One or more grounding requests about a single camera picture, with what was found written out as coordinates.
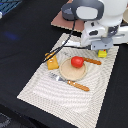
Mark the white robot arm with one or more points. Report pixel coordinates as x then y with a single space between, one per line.
102 22

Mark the beige woven placemat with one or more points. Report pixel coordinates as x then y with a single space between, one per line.
77 107

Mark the red toy tomato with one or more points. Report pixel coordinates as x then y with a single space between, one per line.
77 61

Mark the orange bread loaf toy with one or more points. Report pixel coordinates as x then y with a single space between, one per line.
52 61

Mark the round beige plate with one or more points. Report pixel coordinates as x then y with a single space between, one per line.
70 72

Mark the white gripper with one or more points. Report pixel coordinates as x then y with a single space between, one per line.
98 37

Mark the beige bowl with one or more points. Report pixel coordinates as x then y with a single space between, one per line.
125 16

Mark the fork with orange handle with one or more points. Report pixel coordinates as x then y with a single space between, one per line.
74 84

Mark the yellow butter box toy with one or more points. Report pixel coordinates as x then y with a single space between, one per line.
102 53

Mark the knife with orange handle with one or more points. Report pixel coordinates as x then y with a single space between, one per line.
91 61

